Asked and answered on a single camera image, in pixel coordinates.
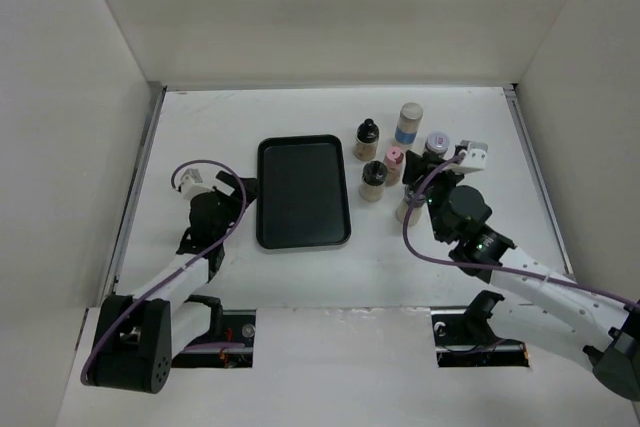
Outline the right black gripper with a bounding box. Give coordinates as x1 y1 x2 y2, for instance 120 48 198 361
401 149 467 242

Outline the black grinder-cap spice bottle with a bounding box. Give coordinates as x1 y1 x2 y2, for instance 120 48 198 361
359 160 388 202

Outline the tall blue-band spice jar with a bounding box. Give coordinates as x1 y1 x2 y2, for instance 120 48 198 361
394 102 423 149

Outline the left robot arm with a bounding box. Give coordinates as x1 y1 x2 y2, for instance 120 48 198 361
80 168 258 393

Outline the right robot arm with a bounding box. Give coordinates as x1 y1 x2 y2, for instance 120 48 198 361
402 142 639 402

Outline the purple-lid spice jar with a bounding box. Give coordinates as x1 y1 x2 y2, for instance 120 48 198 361
424 131 450 157

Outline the pink-cap spice bottle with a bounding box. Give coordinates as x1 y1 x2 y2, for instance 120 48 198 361
384 146 405 187

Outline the black plastic tray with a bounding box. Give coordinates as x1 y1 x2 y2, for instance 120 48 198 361
256 134 351 250

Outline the black knob-cap spice bottle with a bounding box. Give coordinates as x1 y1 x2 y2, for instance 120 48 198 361
353 118 379 162

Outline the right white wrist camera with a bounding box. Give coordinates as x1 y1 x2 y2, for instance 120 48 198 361
451 140 488 174

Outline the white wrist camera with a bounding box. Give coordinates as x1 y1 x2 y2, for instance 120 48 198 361
451 140 488 174
177 168 209 201

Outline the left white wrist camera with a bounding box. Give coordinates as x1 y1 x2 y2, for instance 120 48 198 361
177 168 209 201

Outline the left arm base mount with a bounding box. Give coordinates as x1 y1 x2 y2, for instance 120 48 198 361
172 310 257 369

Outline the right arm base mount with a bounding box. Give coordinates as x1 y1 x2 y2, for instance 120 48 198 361
431 308 530 368

